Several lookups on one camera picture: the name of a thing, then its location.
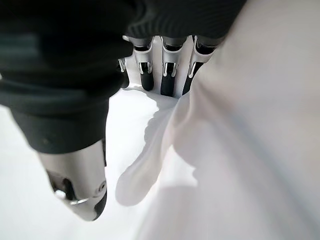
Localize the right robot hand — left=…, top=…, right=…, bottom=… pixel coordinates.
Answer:
left=0, top=0, right=247, bottom=222

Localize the white bed sheet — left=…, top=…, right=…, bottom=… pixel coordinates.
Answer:
left=0, top=86, right=181, bottom=240

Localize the white duvet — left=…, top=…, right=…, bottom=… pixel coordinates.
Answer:
left=115, top=0, right=320, bottom=240

